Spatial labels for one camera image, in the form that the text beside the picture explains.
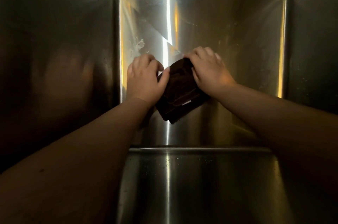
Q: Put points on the person's left forearm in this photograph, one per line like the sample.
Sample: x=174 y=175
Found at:
x=79 y=160

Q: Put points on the person's right forearm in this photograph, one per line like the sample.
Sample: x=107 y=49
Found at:
x=277 y=123

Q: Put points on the dark brown cloth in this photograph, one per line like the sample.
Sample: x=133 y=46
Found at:
x=179 y=94

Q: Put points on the stainless steel sink basin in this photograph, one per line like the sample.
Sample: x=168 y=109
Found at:
x=224 y=25

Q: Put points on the person's left thumb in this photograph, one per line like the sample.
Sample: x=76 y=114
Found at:
x=163 y=80

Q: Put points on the person's left hand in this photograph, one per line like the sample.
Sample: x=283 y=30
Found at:
x=141 y=81

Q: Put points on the person's right hand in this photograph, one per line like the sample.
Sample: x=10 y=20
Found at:
x=211 y=73

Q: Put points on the person's right thumb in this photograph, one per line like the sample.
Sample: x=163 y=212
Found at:
x=196 y=77

